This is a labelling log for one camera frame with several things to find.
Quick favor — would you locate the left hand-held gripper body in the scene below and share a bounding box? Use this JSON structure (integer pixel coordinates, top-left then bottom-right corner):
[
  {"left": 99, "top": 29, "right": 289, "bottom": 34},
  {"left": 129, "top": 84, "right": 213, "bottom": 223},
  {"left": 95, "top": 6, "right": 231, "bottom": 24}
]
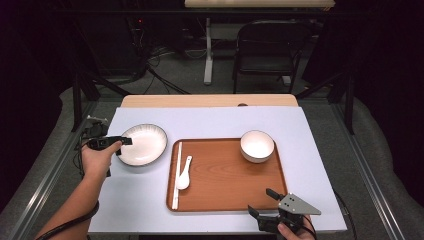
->
[{"left": 81, "top": 114, "right": 125, "bottom": 152}]

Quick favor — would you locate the black folding chair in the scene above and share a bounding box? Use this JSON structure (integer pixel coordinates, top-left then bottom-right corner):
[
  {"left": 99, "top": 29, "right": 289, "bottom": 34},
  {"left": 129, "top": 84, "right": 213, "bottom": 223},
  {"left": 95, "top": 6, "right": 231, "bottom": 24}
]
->
[{"left": 232, "top": 19, "right": 313, "bottom": 94}]

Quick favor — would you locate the white dark-rimmed plate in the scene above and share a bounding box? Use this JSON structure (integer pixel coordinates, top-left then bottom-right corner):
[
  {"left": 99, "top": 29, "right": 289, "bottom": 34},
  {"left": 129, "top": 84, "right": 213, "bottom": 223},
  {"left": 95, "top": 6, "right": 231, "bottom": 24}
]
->
[{"left": 116, "top": 123, "right": 169, "bottom": 167}]

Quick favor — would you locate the white dark-rimmed bowl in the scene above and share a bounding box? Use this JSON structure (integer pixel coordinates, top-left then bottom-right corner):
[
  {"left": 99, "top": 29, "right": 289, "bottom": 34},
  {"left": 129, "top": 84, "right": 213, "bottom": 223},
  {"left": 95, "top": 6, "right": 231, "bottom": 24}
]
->
[{"left": 239, "top": 129, "right": 276, "bottom": 164}]

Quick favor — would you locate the brown wood-grain tray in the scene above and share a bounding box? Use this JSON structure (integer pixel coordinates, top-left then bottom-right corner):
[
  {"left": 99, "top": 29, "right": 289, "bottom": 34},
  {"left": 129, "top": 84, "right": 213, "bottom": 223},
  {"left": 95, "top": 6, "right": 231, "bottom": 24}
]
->
[{"left": 165, "top": 137, "right": 288, "bottom": 213}]

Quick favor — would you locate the thin black floor cable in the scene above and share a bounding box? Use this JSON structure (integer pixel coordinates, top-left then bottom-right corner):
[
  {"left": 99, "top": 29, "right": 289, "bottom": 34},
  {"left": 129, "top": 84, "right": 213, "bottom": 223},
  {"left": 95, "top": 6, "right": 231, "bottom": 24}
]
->
[{"left": 72, "top": 141, "right": 85, "bottom": 178}]

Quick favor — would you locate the black cabinet with red light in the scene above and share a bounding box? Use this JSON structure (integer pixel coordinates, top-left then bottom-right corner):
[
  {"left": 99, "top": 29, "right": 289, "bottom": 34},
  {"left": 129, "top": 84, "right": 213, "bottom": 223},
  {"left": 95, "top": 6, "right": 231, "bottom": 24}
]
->
[{"left": 124, "top": 14, "right": 149, "bottom": 73}]

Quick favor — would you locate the person's left hand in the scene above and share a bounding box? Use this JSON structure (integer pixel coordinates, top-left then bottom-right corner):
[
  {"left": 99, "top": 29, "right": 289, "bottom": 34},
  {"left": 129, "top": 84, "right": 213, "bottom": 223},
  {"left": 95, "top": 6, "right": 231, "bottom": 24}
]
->
[{"left": 80, "top": 140, "right": 123, "bottom": 183}]

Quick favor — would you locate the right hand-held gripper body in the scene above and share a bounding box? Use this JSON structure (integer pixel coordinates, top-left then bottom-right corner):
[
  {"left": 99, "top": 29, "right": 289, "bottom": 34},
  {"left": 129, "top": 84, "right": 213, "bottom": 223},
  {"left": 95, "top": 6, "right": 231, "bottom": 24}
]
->
[{"left": 257, "top": 192, "right": 322, "bottom": 234}]

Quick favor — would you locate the black hanging cable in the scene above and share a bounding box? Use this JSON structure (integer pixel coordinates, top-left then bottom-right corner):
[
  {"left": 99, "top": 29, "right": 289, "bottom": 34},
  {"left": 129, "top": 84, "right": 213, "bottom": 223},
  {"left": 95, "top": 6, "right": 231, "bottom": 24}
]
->
[{"left": 334, "top": 191, "right": 358, "bottom": 240}]

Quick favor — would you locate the beige desk top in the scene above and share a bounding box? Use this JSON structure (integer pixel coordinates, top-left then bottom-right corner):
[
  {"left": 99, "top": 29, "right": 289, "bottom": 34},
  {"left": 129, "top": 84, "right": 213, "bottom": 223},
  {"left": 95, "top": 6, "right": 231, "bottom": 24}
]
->
[{"left": 184, "top": 0, "right": 336, "bottom": 9}]

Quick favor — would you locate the black metal stand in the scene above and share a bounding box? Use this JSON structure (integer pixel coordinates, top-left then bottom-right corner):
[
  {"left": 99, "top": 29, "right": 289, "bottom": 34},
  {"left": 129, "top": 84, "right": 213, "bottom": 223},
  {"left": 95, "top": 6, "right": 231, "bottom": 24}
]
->
[
  {"left": 70, "top": 70, "right": 132, "bottom": 133},
  {"left": 294, "top": 70, "right": 356, "bottom": 135}
]

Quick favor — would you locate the white ceramic spoon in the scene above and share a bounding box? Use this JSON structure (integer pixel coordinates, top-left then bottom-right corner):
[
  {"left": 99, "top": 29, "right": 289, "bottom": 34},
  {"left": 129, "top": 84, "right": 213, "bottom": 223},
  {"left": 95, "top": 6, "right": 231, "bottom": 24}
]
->
[{"left": 176, "top": 155, "right": 194, "bottom": 191}]

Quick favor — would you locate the person's right hand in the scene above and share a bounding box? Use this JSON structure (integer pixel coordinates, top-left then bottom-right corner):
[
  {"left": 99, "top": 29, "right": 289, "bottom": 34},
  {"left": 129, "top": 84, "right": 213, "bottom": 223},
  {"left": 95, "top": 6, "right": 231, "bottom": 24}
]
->
[{"left": 277, "top": 222, "right": 316, "bottom": 240}]

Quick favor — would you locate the bundle of floor cables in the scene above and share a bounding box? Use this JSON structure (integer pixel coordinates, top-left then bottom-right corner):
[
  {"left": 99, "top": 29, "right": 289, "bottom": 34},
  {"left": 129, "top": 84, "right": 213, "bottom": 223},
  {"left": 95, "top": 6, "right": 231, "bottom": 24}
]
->
[{"left": 141, "top": 45, "right": 208, "bottom": 96}]

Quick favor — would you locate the right hand-held gripper cable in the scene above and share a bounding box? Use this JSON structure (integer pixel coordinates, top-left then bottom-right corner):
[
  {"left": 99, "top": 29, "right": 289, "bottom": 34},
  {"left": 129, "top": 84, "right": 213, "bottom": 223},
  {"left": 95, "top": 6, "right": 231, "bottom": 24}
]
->
[{"left": 301, "top": 214, "right": 318, "bottom": 240}]

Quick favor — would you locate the left hand-held gripper cable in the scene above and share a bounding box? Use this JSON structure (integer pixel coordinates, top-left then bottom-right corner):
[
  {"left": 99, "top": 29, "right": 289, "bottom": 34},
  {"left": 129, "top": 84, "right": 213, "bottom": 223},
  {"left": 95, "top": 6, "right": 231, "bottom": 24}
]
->
[{"left": 34, "top": 200, "right": 101, "bottom": 240}]

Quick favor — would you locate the light wooden table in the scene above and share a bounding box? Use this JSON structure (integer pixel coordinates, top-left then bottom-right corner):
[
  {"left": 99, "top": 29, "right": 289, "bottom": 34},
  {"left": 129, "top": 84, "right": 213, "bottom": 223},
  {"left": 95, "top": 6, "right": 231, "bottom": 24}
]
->
[{"left": 120, "top": 93, "right": 299, "bottom": 108}]

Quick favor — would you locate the hand-held gripper cable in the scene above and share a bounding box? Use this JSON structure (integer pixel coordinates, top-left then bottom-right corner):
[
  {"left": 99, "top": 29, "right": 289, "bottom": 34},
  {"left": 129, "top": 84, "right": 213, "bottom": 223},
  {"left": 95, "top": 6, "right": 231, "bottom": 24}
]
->
[
  {"left": 34, "top": 200, "right": 101, "bottom": 240},
  {"left": 301, "top": 214, "right": 318, "bottom": 240}
]

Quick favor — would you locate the white desk frame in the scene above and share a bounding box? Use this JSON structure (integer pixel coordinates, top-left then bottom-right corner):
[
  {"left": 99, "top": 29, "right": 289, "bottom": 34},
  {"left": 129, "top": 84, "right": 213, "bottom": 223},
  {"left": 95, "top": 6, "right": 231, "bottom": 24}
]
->
[{"left": 202, "top": 17, "right": 241, "bottom": 86}]

